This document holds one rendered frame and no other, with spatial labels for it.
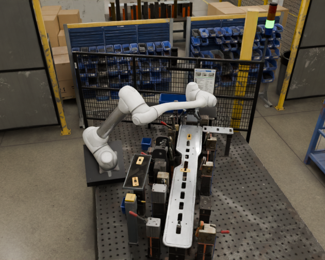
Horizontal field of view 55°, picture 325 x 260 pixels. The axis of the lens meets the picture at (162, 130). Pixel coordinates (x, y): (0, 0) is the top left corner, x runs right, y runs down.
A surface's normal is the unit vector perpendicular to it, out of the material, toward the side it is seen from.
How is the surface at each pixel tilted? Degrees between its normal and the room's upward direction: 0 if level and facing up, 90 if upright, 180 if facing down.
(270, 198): 0
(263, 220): 0
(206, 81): 90
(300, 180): 0
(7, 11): 89
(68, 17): 90
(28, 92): 91
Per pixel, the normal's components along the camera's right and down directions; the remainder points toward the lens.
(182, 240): 0.00, -0.82
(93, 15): 0.20, 0.56
